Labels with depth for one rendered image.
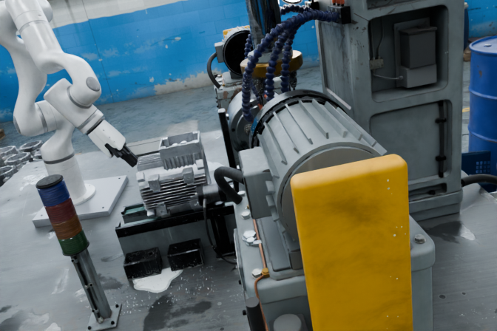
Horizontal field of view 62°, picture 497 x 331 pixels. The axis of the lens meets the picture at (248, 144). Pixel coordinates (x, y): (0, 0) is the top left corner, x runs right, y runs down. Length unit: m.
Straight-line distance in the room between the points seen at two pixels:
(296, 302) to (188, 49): 6.39
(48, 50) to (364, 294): 1.12
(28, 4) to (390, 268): 1.25
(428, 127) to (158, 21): 5.98
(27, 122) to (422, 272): 1.44
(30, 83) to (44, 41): 0.33
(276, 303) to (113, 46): 6.65
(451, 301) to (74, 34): 6.77
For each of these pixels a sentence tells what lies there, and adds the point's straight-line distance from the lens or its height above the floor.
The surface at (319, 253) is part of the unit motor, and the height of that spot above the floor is 1.26.
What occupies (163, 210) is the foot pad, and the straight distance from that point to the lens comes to 1.27.
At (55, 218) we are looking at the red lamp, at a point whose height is 1.13.
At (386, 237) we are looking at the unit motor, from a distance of 0.52.
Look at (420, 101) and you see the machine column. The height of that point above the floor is 1.18.
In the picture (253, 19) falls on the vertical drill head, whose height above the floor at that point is 1.45.
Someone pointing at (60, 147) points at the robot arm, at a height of 1.07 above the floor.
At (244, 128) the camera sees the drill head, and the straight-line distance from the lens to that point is 1.48.
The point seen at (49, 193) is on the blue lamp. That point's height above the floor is 1.20.
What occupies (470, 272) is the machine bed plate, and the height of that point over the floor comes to 0.80.
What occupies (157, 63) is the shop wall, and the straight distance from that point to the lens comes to 7.02.
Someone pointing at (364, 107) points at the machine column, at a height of 1.19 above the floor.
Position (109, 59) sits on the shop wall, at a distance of 7.19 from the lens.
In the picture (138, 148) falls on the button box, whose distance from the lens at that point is 1.53.
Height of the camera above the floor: 1.56
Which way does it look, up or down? 22 degrees down
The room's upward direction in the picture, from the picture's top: 11 degrees counter-clockwise
